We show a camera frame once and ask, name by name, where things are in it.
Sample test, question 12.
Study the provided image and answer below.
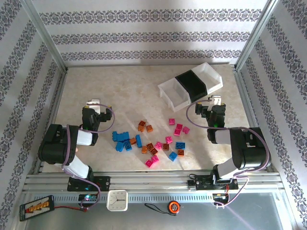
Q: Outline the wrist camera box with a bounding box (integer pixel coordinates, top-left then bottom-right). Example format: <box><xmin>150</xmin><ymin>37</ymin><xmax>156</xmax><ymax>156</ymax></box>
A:
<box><xmin>86</xmin><ymin>99</ymin><xmax>104</xmax><ymax>114</ymax></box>
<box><xmin>207</xmin><ymin>95</ymin><xmax>222</xmax><ymax>111</ymax></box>

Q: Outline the black power distribution board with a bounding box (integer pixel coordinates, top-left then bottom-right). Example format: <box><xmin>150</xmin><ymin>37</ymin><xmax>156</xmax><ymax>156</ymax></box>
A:
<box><xmin>19</xmin><ymin>195</ymin><xmax>55</xmax><ymax>222</ymax></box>

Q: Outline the white square analog clock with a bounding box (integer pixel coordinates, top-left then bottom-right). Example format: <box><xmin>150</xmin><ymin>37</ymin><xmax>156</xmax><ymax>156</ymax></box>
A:
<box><xmin>106</xmin><ymin>189</ymin><xmax>129</xmax><ymax>212</ymax></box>

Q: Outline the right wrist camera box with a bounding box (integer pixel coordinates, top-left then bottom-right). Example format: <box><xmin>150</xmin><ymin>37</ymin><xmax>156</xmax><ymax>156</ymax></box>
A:
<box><xmin>207</xmin><ymin>95</ymin><xmax>222</xmax><ymax>111</ymax></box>

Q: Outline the orange black tape measure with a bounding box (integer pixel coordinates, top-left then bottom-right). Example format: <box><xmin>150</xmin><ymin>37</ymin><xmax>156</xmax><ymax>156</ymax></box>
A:
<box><xmin>144</xmin><ymin>200</ymin><xmax>181</xmax><ymax>217</ymax></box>

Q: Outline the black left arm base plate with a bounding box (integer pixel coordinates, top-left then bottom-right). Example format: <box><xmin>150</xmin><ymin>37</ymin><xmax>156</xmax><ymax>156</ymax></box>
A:
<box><xmin>67</xmin><ymin>175</ymin><xmax>111</xmax><ymax>192</ymax></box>

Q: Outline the aluminium frame post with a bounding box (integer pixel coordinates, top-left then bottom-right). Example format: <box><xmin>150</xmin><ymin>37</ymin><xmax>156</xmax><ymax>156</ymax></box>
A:
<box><xmin>20</xmin><ymin>0</ymin><xmax>69</xmax><ymax>72</ymax></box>
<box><xmin>234</xmin><ymin>0</ymin><xmax>281</xmax><ymax>72</ymax></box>

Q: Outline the aluminium mounting rail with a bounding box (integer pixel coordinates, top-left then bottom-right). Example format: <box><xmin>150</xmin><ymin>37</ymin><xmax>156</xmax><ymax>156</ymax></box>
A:
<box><xmin>23</xmin><ymin>170</ymin><xmax>285</xmax><ymax>192</ymax></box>

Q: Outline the aluminium side rail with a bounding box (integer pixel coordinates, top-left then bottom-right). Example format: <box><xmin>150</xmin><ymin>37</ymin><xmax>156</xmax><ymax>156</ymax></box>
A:
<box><xmin>30</xmin><ymin>67</ymin><xmax>70</xmax><ymax>175</ymax></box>
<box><xmin>232</xmin><ymin>64</ymin><xmax>283</xmax><ymax>175</ymax></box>

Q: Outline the red power wire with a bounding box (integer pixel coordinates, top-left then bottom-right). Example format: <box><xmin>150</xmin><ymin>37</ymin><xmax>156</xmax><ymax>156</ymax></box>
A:
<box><xmin>53</xmin><ymin>205</ymin><xmax>90</xmax><ymax>213</ymax></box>

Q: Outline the aluminium back rail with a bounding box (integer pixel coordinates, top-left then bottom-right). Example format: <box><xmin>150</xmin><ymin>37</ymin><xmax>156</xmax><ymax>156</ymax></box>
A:
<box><xmin>66</xmin><ymin>61</ymin><xmax>237</xmax><ymax>68</ymax></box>

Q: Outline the white plastic bin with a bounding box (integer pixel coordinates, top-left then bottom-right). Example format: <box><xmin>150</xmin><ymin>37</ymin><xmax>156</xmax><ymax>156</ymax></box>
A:
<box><xmin>190</xmin><ymin>62</ymin><xmax>224</xmax><ymax>95</ymax></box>
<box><xmin>157</xmin><ymin>78</ymin><xmax>192</xmax><ymax>113</ymax></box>

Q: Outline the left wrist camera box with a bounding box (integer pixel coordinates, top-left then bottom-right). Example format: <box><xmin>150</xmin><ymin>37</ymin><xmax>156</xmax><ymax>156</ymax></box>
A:
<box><xmin>86</xmin><ymin>99</ymin><xmax>104</xmax><ymax>114</ymax></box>

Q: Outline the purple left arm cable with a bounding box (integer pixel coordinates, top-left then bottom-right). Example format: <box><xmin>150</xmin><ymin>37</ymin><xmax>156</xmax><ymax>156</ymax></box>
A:
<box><xmin>61</xmin><ymin>104</ymin><xmax>116</xmax><ymax>209</ymax></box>

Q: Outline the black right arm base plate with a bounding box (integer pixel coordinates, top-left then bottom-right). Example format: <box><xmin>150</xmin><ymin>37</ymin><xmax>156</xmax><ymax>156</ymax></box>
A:
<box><xmin>194</xmin><ymin>174</ymin><xmax>238</xmax><ymax>191</ymax></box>

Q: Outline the grey metal panel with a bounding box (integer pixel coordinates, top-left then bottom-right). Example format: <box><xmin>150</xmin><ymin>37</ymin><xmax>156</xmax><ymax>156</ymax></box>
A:
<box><xmin>23</xmin><ymin>191</ymin><xmax>292</xmax><ymax>230</ymax></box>

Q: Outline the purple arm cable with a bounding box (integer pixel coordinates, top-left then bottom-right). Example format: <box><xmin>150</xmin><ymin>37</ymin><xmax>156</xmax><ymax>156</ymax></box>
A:
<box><xmin>61</xmin><ymin>104</ymin><xmax>116</xmax><ymax>209</ymax></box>
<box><xmin>186</xmin><ymin>99</ymin><xmax>272</xmax><ymax>208</ymax></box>

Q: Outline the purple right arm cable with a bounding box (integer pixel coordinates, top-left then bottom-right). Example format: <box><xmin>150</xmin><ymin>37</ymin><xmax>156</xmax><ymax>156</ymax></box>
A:
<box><xmin>186</xmin><ymin>99</ymin><xmax>272</xmax><ymax>208</ymax></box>

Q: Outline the grey slotted cable duct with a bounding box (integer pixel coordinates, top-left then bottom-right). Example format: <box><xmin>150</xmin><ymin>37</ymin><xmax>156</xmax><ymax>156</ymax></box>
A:
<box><xmin>54</xmin><ymin>193</ymin><xmax>216</xmax><ymax>204</ymax></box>

